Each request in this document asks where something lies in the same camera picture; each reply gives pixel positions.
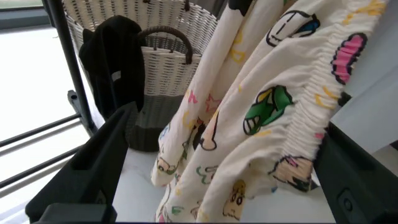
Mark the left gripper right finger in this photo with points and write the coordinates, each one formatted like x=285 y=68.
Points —
x=357 y=186

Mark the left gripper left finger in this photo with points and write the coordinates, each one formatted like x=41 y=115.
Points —
x=84 y=180

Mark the cream printed garment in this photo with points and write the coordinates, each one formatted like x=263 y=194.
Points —
x=248 y=124

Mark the black clothes rack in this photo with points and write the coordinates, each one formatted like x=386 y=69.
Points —
x=73 y=71

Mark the white laundry basket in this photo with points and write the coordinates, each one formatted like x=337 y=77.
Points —
x=168 y=71

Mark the black garment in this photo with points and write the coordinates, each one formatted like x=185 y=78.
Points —
x=112 y=68

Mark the window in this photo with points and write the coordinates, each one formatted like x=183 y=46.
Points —
x=21 y=15

